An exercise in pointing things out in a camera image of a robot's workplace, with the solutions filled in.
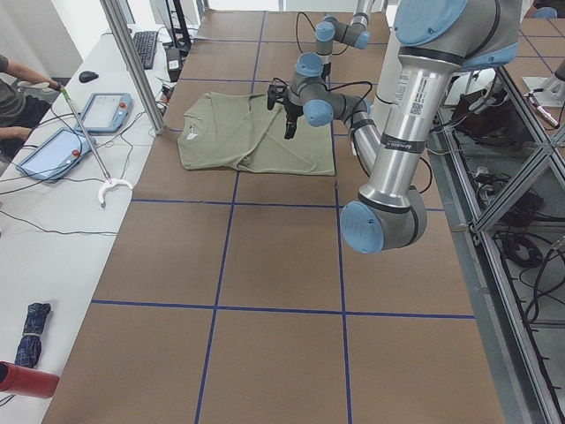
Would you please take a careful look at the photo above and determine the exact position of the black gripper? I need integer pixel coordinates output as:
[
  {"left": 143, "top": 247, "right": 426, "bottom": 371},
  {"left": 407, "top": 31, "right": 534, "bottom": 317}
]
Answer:
[{"left": 284, "top": 103, "right": 304, "bottom": 140}]

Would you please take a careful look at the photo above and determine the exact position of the green long-sleeve shirt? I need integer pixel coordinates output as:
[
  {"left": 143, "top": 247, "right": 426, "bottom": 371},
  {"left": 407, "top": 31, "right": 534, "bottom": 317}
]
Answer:
[{"left": 177, "top": 92, "right": 335, "bottom": 176}]

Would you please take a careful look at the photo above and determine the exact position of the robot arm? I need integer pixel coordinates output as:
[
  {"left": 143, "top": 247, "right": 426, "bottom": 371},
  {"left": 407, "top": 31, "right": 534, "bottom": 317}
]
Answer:
[
  {"left": 268, "top": 1, "right": 522, "bottom": 254},
  {"left": 314, "top": 0, "right": 375, "bottom": 80}
]

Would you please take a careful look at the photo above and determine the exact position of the black keyboard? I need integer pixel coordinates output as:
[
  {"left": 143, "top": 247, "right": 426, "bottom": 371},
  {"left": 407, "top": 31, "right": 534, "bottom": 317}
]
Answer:
[{"left": 132, "top": 31, "right": 159, "bottom": 70}]

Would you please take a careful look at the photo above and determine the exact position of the blue teach pendant far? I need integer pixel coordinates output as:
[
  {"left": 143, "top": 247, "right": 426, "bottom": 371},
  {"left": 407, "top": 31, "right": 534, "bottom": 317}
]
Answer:
[{"left": 79, "top": 93, "right": 132, "bottom": 135}]

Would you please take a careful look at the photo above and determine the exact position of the blue teach pendant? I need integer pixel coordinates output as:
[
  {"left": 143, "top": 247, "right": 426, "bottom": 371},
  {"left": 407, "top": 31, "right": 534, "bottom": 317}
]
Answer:
[
  {"left": 79, "top": 93, "right": 132, "bottom": 135},
  {"left": 16, "top": 128, "right": 91, "bottom": 181}
]

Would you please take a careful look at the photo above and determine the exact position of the reacher grabber tool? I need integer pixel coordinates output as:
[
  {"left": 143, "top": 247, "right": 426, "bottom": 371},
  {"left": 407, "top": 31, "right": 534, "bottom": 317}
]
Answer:
[{"left": 17, "top": 79, "right": 133, "bottom": 208}]

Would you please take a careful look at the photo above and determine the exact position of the black computer mouse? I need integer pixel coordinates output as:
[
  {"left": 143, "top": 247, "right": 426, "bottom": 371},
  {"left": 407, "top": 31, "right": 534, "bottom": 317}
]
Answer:
[{"left": 79, "top": 71, "right": 99, "bottom": 83}]

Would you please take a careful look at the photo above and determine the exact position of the blue teach pendant near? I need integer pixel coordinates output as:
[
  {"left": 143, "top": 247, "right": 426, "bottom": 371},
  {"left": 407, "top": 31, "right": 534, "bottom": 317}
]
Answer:
[{"left": 16, "top": 128, "right": 91, "bottom": 181}]

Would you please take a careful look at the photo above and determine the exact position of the seated person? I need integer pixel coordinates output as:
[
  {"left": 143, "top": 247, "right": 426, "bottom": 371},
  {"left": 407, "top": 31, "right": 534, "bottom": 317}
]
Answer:
[{"left": 1, "top": 55, "right": 62, "bottom": 160}]

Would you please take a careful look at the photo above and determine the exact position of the folded dark blue umbrella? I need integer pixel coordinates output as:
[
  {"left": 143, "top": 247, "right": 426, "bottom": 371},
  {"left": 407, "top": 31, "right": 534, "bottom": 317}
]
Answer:
[{"left": 14, "top": 303, "right": 51, "bottom": 368}]

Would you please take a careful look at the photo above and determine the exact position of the red bottle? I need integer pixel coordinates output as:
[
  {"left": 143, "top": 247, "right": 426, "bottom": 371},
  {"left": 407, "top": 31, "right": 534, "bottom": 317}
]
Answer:
[{"left": 1, "top": 361, "right": 60, "bottom": 398}]

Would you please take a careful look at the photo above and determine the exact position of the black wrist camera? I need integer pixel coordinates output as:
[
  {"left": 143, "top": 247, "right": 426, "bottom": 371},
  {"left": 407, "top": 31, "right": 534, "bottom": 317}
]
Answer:
[{"left": 267, "top": 83, "right": 287, "bottom": 110}]

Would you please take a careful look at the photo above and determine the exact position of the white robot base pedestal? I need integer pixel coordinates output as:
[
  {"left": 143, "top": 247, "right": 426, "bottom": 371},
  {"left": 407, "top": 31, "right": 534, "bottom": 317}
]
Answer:
[{"left": 372, "top": 30, "right": 401, "bottom": 119}]

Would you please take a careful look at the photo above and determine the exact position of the aluminium frame post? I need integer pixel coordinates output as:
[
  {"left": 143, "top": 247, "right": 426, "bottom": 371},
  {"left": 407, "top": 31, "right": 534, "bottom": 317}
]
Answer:
[{"left": 100, "top": 0, "right": 165, "bottom": 135}]

